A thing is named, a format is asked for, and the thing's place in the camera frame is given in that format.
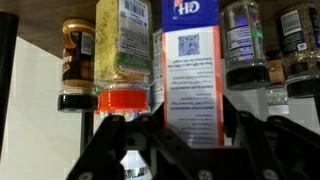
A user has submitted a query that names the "brown jar black lid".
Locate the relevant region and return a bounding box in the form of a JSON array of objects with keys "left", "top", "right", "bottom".
[{"left": 56, "top": 17, "right": 100, "bottom": 113}]

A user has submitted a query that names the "yellow spice jar orange lid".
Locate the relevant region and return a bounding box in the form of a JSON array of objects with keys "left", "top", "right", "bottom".
[{"left": 93, "top": 0, "right": 155, "bottom": 114}]

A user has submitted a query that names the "white blue orange box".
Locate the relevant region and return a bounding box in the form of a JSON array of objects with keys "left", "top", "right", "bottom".
[{"left": 161, "top": 0, "right": 225, "bottom": 148}]

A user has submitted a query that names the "small jar brown label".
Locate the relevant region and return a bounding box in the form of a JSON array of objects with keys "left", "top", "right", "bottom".
[{"left": 265, "top": 49, "right": 291, "bottom": 108}]

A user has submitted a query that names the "pepper jar black lid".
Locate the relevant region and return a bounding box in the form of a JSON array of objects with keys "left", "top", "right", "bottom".
[
  {"left": 218, "top": 0, "right": 271, "bottom": 92},
  {"left": 275, "top": 2, "right": 320, "bottom": 100}
]

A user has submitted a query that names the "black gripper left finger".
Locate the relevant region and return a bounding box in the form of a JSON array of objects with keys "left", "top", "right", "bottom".
[{"left": 64, "top": 102, "right": 214, "bottom": 180}]

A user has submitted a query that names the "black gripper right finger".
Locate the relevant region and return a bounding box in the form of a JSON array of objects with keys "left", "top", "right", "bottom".
[{"left": 222, "top": 94, "right": 320, "bottom": 180}]

